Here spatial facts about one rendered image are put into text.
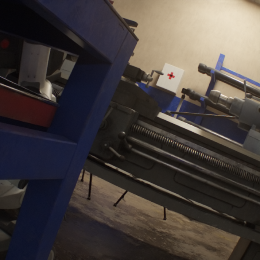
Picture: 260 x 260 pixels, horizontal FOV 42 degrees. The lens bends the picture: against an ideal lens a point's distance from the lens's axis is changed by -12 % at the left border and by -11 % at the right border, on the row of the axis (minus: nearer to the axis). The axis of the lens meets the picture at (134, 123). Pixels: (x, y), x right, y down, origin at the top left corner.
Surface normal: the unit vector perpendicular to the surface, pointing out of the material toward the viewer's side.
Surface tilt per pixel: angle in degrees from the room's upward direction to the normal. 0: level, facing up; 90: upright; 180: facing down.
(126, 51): 90
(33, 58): 114
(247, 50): 90
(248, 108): 87
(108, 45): 90
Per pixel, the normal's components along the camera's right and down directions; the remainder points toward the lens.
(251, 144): -0.24, -0.11
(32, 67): 0.15, 0.50
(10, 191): 0.22, -0.87
